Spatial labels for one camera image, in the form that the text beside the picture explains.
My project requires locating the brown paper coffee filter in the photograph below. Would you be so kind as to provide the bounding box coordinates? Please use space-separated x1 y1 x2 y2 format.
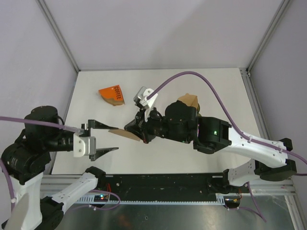
178 93 199 109

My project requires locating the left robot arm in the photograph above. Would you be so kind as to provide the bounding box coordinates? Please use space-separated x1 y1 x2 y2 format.
0 105 112 230

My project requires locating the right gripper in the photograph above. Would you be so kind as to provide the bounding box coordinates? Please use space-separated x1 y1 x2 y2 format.
125 103 190 144

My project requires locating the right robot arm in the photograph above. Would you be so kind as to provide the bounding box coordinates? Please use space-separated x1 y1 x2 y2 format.
124 101 297 192

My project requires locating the orange coffee filter box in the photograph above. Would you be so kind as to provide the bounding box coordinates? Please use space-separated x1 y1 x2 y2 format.
98 85 125 106

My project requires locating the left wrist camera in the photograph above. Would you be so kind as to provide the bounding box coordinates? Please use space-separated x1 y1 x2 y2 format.
73 134 96 158

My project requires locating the dark green dripper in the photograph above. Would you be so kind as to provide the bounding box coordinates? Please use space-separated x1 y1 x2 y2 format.
197 104 201 117

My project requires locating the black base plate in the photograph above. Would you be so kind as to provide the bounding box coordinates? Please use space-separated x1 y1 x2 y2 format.
96 173 249 201

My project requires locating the grey cable duct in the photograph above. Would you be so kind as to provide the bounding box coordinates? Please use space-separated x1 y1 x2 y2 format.
76 194 240 205

